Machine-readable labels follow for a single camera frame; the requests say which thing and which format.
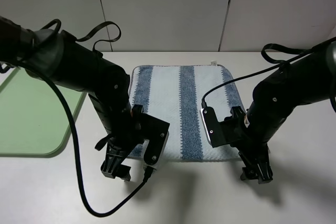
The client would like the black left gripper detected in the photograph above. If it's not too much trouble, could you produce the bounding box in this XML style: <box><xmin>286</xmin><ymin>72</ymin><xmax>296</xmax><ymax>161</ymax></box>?
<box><xmin>94</xmin><ymin>104</ymin><xmax>143</xmax><ymax>182</ymax></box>

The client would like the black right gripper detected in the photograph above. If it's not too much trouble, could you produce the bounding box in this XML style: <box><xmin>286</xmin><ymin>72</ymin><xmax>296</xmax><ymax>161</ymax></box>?
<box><xmin>223</xmin><ymin>106</ymin><xmax>273</xmax><ymax>184</ymax></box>

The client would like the blue white striped towel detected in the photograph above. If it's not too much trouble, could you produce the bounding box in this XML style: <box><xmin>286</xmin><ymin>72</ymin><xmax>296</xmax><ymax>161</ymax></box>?
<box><xmin>130</xmin><ymin>65</ymin><xmax>239</xmax><ymax>162</ymax></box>

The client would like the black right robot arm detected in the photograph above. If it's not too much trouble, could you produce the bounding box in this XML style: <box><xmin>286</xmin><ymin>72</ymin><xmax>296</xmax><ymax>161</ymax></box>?
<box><xmin>221</xmin><ymin>42</ymin><xmax>335</xmax><ymax>184</ymax></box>

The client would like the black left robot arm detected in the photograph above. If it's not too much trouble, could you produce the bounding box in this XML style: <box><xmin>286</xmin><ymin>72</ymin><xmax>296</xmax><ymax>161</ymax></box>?
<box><xmin>1</xmin><ymin>18</ymin><xmax>140</xmax><ymax>181</ymax></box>

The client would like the light green plastic tray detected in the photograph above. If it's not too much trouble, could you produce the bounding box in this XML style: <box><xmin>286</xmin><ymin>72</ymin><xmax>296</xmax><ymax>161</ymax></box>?
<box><xmin>1</xmin><ymin>69</ymin><xmax>71</xmax><ymax>157</ymax></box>

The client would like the black left camera cable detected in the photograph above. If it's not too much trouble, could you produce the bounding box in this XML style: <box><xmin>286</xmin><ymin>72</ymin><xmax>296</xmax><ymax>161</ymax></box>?
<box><xmin>39</xmin><ymin>74</ymin><xmax>153</xmax><ymax>218</ymax></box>

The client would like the black camera cable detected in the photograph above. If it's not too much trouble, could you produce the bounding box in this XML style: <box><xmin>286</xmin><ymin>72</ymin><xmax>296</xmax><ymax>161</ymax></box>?
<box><xmin>39</xmin><ymin>74</ymin><xmax>153</xmax><ymax>218</ymax></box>
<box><xmin>201</xmin><ymin>36</ymin><xmax>336</xmax><ymax>109</ymax></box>

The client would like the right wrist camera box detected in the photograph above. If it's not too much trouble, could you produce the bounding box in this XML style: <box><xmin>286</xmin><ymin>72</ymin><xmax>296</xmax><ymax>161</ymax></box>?
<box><xmin>201</xmin><ymin>106</ymin><xmax>230</xmax><ymax>148</ymax></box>

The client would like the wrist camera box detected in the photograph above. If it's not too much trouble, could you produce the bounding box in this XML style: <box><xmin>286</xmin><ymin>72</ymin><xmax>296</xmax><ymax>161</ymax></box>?
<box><xmin>136</xmin><ymin>113</ymin><xmax>170</xmax><ymax>169</ymax></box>
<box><xmin>201</xmin><ymin>106</ymin><xmax>230</xmax><ymax>148</ymax></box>

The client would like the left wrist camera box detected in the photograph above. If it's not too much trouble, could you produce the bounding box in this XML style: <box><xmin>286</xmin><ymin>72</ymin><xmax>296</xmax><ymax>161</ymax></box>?
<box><xmin>136</xmin><ymin>113</ymin><xmax>170</xmax><ymax>169</ymax></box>

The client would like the black right camera cable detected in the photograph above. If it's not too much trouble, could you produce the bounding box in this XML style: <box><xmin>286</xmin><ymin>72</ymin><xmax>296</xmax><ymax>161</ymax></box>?
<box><xmin>201</xmin><ymin>36</ymin><xmax>336</xmax><ymax>109</ymax></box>

